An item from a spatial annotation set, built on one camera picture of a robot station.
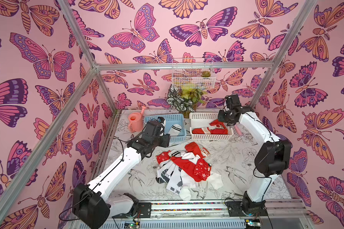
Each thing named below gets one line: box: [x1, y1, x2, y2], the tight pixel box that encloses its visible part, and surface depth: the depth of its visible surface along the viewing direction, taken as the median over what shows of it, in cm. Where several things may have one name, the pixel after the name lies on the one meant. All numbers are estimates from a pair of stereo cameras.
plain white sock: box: [178, 169, 225, 201], surface depth 83 cm
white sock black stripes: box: [167, 123, 182, 136], surface depth 108 cm
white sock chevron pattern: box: [155, 160, 183, 196], surface depth 83 cm
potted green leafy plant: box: [166, 85, 208, 118], surface depth 99 cm
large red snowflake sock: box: [193, 158, 212, 181], surface depth 86 cm
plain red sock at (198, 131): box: [191, 127, 205, 135], surface depth 105 cm
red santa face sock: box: [206, 118, 228, 133], surface depth 108 cm
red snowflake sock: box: [155, 150, 172, 165], surface depth 93 cm
